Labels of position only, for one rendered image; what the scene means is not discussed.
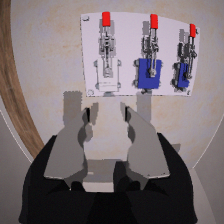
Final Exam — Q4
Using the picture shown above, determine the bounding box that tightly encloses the white fixture plate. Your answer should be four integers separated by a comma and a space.
81, 12, 200, 97

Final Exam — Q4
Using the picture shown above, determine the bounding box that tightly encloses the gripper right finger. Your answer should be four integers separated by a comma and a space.
125, 106, 198, 224

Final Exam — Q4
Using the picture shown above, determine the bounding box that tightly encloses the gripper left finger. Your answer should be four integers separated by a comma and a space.
18, 107, 90, 224

